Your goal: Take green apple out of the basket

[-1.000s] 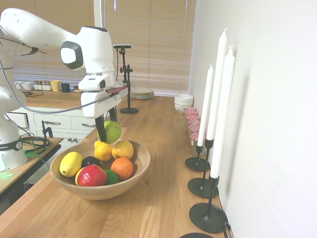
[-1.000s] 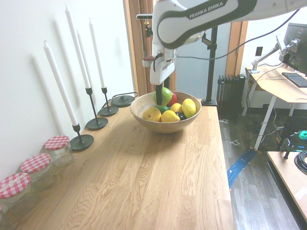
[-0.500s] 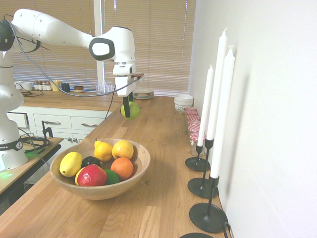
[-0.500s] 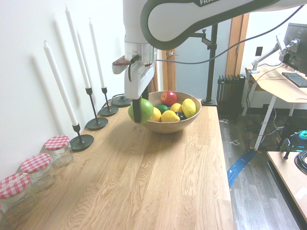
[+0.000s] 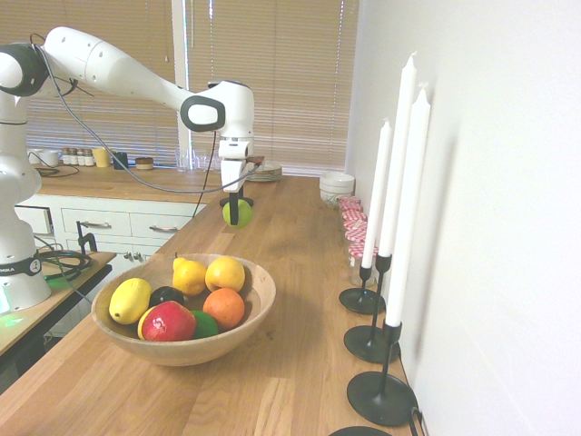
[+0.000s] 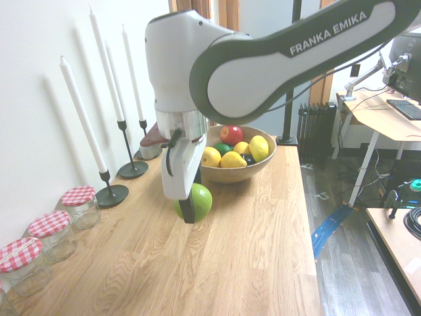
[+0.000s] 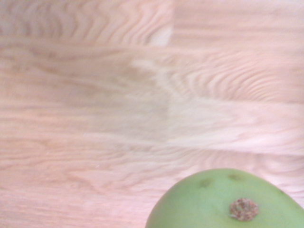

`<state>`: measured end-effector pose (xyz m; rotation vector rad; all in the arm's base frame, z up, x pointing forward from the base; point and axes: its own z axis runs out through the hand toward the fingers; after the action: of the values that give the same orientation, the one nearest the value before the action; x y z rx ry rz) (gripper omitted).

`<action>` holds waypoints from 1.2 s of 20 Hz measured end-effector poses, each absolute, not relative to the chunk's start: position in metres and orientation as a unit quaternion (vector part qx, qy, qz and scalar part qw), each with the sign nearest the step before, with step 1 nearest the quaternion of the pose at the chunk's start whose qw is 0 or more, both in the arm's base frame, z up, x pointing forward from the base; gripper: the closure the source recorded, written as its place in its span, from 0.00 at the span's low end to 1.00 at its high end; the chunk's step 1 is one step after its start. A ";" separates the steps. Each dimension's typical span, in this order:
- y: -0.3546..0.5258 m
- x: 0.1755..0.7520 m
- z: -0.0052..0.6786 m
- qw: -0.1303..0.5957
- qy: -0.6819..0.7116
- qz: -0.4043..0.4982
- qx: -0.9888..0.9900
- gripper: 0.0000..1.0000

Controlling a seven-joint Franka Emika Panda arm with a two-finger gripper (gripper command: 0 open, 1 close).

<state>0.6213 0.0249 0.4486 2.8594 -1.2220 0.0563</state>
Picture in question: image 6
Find wooden robot table black frame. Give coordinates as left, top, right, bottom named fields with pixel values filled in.
left=366, top=206, right=421, bottom=305

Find black metal candle holder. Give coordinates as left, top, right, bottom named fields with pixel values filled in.
left=117, top=120, right=149, bottom=179
left=95, top=169, right=130, bottom=208
left=133, top=119, right=164, bottom=161

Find black table clamp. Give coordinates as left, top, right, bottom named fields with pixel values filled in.
left=387, top=189, right=403, bottom=221

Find light wooden desk white legs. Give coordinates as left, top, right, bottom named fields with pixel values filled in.
left=335, top=88, right=421, bottom=208

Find short white taper candle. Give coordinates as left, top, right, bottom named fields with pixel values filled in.
left=59, top=55, right=109, bottom=174

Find green lime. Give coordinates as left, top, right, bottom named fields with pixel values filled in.
left=212, top=142, right=234, bottom=155

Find red apple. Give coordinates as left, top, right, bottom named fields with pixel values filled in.
left=219, top=124, right=244, bottom=147

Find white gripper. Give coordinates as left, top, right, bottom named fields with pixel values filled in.
left=161, top=136, right=209, bottom=224

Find black vertical pole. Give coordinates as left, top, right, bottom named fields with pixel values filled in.
left=275, top=0, right=304, bottom=146

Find green apple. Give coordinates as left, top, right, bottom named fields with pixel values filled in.
left=173, top=182, right=214, bottom=223

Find round wooden fruit bowl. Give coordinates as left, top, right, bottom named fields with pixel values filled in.
left=199, top=124, right=277, bottom=184

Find large yellow lemon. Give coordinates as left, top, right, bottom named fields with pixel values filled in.
left=249, top=135, right=270, bottom=163

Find black radiator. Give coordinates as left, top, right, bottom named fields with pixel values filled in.
left=297, top=101, right=338, bottom=165

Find blue floor strip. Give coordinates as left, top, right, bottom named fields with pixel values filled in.
left=310, top=203, right=353, bottom=261

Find black keyboard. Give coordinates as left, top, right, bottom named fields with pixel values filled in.
left=386, top=98, right=421, bottom=120

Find tall white taper candle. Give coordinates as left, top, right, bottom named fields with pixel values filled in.
left=88, top=5, right=126, bottom=122

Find black computer monitor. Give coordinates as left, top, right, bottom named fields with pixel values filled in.
left=381, top=31, right=421, bottom=99

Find coiled black cable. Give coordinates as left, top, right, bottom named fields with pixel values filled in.
left=403, top=206, right=421, bottom=240

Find medium white taper candle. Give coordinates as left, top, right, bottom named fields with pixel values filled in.
left=120, top=24, right=145, bottom=122

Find wooden door frame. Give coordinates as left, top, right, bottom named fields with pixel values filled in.
left=167, top=0, right=241, bottom=33

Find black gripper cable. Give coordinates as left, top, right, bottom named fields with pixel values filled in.
left=165, top=128, right=182, bottom=176

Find yellow pear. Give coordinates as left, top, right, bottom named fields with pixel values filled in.
left=220, top=151, right=248, bottom=169

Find glass jar red gingham lid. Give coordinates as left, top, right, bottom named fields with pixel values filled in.
left=0, top=236, right=53, bottom=298
left=61, top=185, right=101, bottom=230
left=28, top=210, right=80, bottom=263
left=0, top=281, right=17, bottom=316

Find round yellow lemon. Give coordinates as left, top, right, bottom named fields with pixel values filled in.
left=201, top=146, right=222, bottom=168

